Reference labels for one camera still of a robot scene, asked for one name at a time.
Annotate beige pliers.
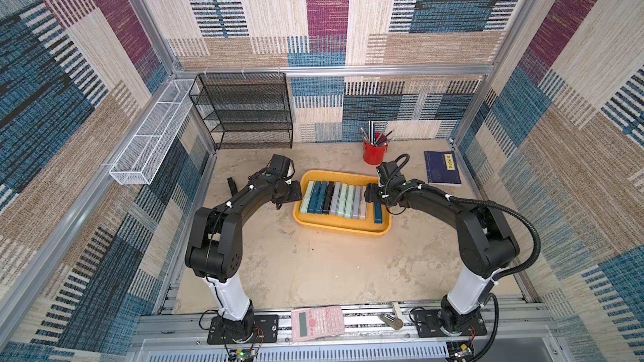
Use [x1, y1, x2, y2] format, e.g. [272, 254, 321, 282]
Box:
[359, 186, 367, 221]

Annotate black pruning pliers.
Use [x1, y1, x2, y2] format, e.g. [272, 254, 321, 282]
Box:
[322, 181, 335, 215]

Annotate yellow plastic storage tray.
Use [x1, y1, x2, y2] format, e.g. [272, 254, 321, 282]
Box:
[293, 169, 392, 237]

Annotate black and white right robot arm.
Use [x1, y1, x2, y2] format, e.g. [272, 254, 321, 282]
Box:
[364, 179, 542, 336]

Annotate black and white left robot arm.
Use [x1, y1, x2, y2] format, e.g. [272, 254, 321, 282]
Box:
[184, 156, 302, 340]

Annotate red pen cup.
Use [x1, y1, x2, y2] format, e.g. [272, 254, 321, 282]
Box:
[362, 142, 387, 166]

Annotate dark blue book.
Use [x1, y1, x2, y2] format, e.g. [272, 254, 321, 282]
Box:
[424, 151, 462, 186]

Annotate pink calculator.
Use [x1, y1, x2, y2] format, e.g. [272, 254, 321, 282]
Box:
[291, 306, 345, 343]

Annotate black wire mesh shelf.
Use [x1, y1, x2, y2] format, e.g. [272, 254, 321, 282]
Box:
[190, 72, 293, 150]

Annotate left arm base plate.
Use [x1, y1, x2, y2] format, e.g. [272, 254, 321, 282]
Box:
[206, 314, 279, 345]

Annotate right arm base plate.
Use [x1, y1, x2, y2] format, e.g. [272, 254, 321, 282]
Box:
[409, 307, 488, 338]

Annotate white wire mesh basket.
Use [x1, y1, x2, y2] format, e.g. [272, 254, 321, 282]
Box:
[110, 80, 194, 185]

